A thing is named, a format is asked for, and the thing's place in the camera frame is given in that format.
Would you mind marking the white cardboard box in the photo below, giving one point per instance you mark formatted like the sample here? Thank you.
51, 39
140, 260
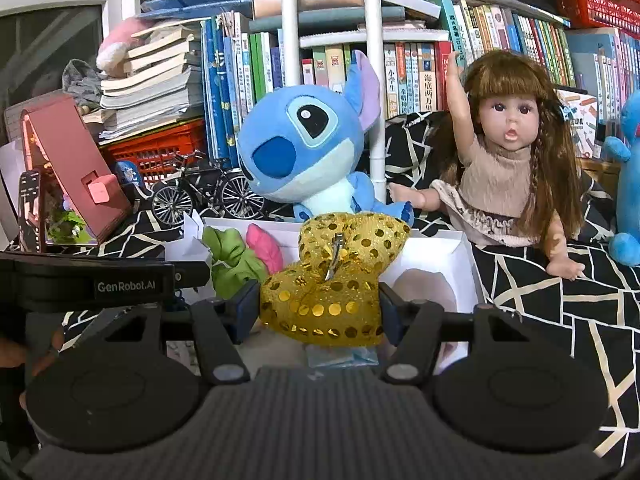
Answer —
435, 255

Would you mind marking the pink triangular dollhouse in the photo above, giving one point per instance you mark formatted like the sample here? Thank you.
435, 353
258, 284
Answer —
75, 160

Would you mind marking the small blue toy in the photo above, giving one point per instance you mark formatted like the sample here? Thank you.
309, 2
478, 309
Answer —
127, 175

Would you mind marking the red plastic basket with trinkets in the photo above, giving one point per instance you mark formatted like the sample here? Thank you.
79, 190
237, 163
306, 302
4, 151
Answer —
600, 2

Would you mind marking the blue alien plush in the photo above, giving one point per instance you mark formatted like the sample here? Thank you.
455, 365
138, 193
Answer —
300, 140

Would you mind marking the gold sequin bow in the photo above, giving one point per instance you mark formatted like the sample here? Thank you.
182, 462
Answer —
340, 260

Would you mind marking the person's left hand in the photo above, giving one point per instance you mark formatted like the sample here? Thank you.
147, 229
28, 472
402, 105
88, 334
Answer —
10, 352

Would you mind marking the green scrunchie with bell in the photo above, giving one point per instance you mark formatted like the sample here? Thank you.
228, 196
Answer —
230, 255

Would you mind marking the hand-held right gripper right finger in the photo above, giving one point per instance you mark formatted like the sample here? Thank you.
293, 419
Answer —
392, 312

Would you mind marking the brown-haired doll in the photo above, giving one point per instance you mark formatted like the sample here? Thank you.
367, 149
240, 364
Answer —
505, 175

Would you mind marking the brown flat box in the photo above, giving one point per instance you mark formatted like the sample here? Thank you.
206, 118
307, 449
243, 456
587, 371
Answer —
310, 2

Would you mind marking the red plastic basket under books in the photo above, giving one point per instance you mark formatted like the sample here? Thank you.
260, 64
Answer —
155, 152

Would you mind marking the white pipe rack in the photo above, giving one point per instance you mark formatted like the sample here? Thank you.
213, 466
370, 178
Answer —
372, 85

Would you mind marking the grey cloth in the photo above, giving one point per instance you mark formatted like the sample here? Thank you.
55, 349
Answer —
82, 82

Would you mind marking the pink scrunchie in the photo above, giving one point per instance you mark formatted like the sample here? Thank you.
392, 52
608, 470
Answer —
265, 247

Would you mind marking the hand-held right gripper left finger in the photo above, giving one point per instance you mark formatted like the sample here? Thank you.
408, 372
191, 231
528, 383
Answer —
247, 310

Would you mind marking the light blue plastic packet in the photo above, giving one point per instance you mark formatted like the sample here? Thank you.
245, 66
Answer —
342, 356

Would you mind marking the stack of paperback books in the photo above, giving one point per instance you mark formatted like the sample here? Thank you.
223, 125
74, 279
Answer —
150, 85

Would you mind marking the row of upright books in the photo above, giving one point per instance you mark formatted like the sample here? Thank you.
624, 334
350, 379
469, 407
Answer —
425, 70

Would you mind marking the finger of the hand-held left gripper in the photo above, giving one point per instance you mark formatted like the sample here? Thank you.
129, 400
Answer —
192, 274

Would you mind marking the blue round mouse plush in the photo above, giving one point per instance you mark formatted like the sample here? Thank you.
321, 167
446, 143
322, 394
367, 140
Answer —
630, 185

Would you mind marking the black miniature bicycle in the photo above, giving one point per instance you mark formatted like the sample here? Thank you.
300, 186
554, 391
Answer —
200, 180

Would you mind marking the black white patterned blanket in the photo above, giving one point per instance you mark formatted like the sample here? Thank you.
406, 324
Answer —
550, 310

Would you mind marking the pink plush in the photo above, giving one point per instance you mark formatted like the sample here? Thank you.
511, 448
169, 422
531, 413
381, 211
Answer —
115, 47

